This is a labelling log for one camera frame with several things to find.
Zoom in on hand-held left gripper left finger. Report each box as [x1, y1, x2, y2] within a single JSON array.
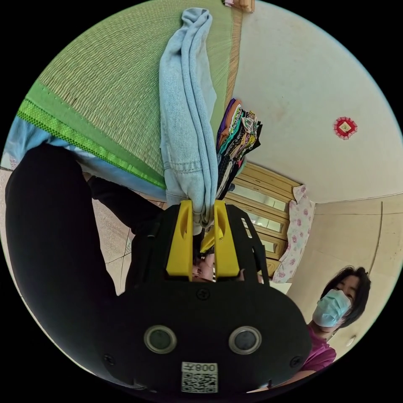
[[166, 200, 194, 282]]

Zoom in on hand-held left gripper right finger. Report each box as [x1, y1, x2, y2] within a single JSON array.
[[200, 201, 240, 278]]

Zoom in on light blue jeans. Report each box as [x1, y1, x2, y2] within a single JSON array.
[[159, 8, 220, 236]]

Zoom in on wooden cupboard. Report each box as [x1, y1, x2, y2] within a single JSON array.
[[225, 162, 304, 278]]

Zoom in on floral cloth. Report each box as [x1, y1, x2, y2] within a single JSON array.
[[272, 185, 316, 284]]

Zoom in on pile of clothes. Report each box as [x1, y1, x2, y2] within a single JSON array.
[[216, 98, 262, 201]]

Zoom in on bed with green woven mat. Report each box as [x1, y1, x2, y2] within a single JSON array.
[[1, 0, 243, 202]]

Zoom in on red wall ornament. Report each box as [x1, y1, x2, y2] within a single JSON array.
[[333, 116, 359, 141]]

